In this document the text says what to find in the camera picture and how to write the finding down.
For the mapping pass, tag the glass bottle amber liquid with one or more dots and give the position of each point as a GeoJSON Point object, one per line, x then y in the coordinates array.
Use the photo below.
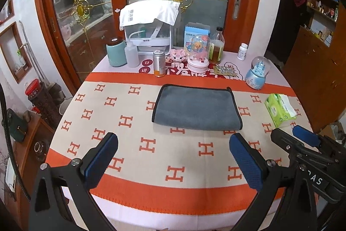
{"type": "Point", "coordinates": [216, 51]}

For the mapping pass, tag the pill blister pack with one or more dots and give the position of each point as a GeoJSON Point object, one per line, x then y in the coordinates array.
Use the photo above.
{"type": "Point", "coordinates": [223, 70]}

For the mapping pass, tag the silver orange can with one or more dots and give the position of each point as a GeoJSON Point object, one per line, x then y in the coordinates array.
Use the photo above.
{"type": "Point", "coordinates": [159, 64]}

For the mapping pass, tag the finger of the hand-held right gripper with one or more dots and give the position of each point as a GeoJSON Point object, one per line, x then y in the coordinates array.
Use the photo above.
{"type": "Point", "coordinates": [285, 141]}
{"type": "Point", "coordinates": [306, 135]}

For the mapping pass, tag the teal cylindrical humidifier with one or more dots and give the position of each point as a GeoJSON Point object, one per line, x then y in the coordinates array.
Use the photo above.
{"type": "Point", "coordinates": [116, 53]}

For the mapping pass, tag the blue carton box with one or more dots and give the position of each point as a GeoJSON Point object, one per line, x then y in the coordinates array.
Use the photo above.
{"type": "Point", "coordinates": [196, 29]}

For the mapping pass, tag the cardboard box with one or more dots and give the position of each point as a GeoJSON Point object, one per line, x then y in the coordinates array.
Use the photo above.
{"type": "Point", "coordinates": [333, 132]}

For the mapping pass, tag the white pill bottle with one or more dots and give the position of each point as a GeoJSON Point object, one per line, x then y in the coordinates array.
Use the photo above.
{"type": "Point", "coordinates": [242, 52]}

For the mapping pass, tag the green handbag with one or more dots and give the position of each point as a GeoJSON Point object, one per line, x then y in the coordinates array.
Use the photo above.
{"type": "Point", "coordinates": [16, 126]}

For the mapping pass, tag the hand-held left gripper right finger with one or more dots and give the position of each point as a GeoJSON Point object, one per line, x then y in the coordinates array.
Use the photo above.
{"type": "Point", "coordinates": [245, 163]}

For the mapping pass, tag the blue snow globe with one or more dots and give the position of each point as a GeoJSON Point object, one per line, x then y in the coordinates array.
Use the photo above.
{"type": "Point", "coordinates": [258, 74]}

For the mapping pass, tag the wooden wall niche frame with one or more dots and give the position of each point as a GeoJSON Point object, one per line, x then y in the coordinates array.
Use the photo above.
{"type": "Point", "coordinates": [6, 41]}

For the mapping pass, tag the pink duck music globe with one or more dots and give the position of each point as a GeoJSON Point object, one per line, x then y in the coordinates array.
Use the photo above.
{"type": "Point", "coordinates": [198, 53]}

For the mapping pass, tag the orange patterned table blanket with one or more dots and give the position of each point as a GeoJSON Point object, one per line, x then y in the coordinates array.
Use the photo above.
{"type": "Point", "coordinates": [162, 144]}

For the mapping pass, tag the white cloth bag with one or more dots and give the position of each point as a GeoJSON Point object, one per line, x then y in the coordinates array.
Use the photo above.
{"type": "Point", "coordinates": [147, 13]}

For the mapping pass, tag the pink printed tablecloth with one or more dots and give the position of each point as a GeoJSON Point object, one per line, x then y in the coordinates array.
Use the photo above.
{"type": "Point", "coordinates": [238, 64]}

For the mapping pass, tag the wooden shelf cabinet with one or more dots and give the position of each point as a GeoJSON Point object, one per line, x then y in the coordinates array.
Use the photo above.
{"type": "Point", "coordinates": [310, 71]}

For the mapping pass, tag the white squeeze bottle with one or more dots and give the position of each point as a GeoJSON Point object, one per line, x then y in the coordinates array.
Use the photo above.
{"type": "Point", "coordinates": [132, 56]}

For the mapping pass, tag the green tissue pack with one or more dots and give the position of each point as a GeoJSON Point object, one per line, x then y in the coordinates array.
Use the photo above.
{"type": "Point", "coordinates": [278, 112]}

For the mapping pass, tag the pink block toy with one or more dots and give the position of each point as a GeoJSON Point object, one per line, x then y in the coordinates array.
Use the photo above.
{"type": "Point", "coordinates": [177, 55]}

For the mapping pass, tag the red-lidded jar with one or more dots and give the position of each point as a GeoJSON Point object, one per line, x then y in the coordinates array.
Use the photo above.
{"type": "Point", "coordinates": [43, 103]}

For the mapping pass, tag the wooden side cabinet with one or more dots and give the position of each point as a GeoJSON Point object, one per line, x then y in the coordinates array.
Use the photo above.
{"type": "Point", "coordinates": [29, 155]}

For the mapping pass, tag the clear glass jar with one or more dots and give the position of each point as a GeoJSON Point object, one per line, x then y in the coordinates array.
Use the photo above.
{"type": "Point", "coordinates": [41, 151]}

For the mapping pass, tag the grey towel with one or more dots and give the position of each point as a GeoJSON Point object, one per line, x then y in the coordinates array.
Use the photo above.
{"type": "Point", "coordinates": [196, 108]}

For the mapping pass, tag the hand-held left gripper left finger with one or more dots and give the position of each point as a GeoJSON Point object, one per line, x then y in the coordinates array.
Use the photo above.
{"type": "Point", "coordinates": [100, 159]}

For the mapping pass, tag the white appliance with towel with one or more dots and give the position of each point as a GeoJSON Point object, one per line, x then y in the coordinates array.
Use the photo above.
{"type": "Point", "coordinates": [151, 40]}

